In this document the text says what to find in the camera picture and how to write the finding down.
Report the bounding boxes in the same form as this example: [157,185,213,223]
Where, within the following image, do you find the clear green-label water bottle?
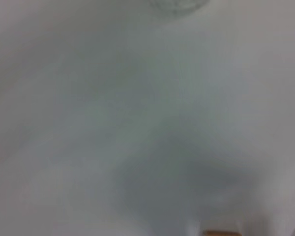
[147,0,210,16]

